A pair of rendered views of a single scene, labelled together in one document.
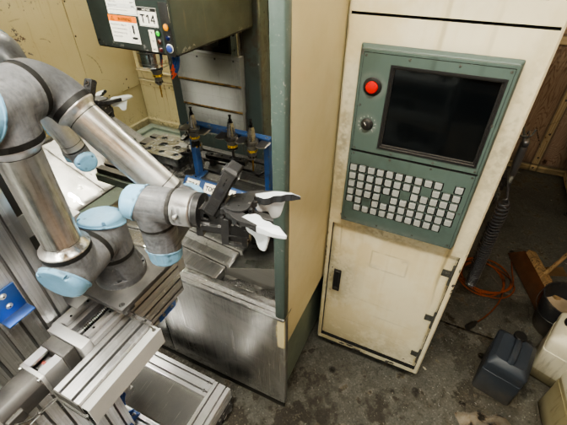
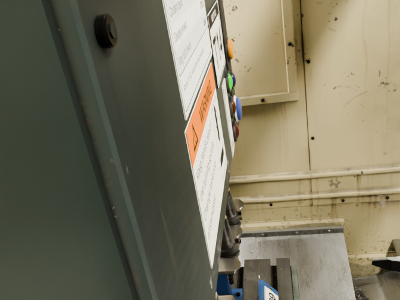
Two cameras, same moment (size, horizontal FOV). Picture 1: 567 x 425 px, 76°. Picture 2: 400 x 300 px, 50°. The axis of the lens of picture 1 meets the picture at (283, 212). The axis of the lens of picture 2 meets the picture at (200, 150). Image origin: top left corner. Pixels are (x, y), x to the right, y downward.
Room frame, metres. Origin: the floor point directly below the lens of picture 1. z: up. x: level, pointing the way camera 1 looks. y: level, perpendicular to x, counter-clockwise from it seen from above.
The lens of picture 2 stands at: (1.79, 0.98, 1.81)
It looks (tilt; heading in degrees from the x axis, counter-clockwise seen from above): 25 degrees down; 256
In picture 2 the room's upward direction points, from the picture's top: 10 degrees counter-clockwise
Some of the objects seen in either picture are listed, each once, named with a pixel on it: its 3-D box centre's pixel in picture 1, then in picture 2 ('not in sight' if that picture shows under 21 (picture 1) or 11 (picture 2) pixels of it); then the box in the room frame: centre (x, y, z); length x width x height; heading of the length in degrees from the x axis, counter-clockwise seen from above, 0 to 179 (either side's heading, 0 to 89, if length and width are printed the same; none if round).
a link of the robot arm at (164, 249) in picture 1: (165, 235); not in sight; (0.62, 0.27, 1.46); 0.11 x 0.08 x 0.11; 169
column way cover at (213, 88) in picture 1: (212, 94); not in sight; (2.32, 0.46, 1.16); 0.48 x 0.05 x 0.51; 65
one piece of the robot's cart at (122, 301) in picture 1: (120, 282); not in sight; (0.77, 0.51, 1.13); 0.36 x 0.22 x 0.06; 154
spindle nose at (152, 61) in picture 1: (153, 51); not in sight; (1.92, 0.65, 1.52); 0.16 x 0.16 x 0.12
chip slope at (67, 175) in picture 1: (100, 159); not in sight; (2.20, 1.25, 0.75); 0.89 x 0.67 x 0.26; 155
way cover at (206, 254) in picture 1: (164, 235); not in sight; (1.47, 0.64, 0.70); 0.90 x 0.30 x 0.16; 65
